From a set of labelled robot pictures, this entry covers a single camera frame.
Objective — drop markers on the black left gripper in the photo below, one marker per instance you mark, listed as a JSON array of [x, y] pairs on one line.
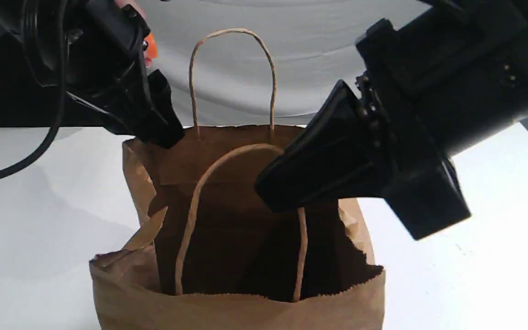
[[104, 65]]

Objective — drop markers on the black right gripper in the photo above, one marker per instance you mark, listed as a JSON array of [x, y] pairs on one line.
[[452, 77]]

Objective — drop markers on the orange item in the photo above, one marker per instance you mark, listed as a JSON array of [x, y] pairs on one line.
[[150, 48]]

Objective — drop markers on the brown paper bag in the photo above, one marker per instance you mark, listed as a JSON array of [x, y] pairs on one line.
[[210, 255]]

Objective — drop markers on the human hand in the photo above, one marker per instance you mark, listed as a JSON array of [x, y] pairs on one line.
[[139, 17]]

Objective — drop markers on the white fabric backdrop curtain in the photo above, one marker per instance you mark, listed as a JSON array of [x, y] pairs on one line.
[[311, 43]]

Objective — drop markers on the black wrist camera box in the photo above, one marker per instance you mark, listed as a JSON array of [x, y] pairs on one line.
[[428, 201]]

